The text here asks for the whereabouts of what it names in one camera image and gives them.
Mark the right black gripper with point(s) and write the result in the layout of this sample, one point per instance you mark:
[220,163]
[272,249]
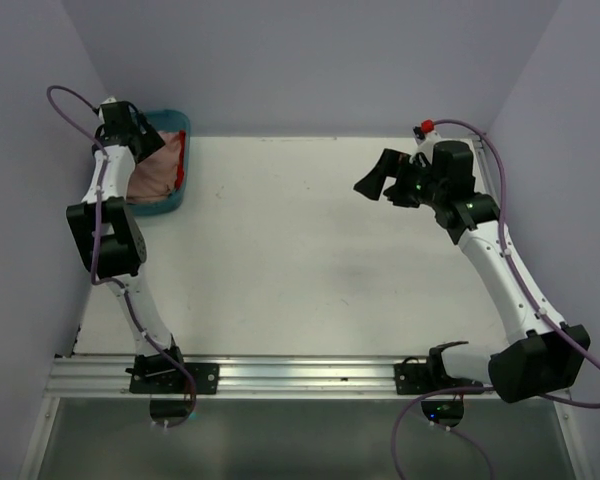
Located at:
[395,164]

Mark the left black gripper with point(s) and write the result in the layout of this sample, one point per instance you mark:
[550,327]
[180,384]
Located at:
[150,141]

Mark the pink t shirt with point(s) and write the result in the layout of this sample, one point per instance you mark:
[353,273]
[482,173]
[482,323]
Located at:
[153,180]

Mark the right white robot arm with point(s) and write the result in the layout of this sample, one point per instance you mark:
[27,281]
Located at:
[537,360]

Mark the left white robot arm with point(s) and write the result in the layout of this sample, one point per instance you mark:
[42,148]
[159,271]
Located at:
[113,249]

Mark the teal plastic bin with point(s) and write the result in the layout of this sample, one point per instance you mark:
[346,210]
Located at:
[114,165]

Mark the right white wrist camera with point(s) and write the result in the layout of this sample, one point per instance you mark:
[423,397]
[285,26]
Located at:
[426,133]

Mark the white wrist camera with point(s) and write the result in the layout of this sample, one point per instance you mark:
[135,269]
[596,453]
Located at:
[108,101]
[426,133]

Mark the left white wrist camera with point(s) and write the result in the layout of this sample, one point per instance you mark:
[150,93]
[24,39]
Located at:
[108,101]

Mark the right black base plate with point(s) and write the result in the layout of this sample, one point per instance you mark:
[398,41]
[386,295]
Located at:
[414,376]

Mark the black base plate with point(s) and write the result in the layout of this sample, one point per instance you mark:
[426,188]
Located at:
[414,376]
[205,375]

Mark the aluminium rail frame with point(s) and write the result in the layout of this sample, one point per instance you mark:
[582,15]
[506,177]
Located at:
[240,377]

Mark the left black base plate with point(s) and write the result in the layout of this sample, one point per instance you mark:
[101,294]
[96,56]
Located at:
[205,375]

